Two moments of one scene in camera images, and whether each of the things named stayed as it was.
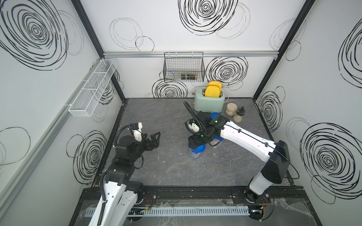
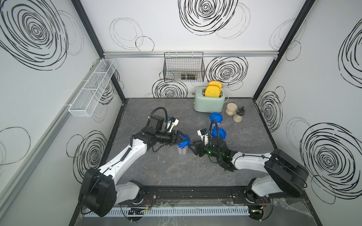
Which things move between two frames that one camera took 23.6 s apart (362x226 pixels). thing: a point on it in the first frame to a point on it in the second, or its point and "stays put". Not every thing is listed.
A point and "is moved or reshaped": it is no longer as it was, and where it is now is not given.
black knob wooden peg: (237, 117) stays put
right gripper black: (196, 142) to (201, 147)
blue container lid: (199, 149) is moved or reshaped
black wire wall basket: (184, 67) stays put
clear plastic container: (195, 155) is moved or reshaped
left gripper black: (154, 143) to (172, 141)
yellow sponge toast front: (212, 91) stays put
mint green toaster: (202, 103) stays put
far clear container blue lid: (212, 115) stays put
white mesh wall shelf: (86, 100) stays put
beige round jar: (231, 109) stays put
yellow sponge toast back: (215, 84) stays put
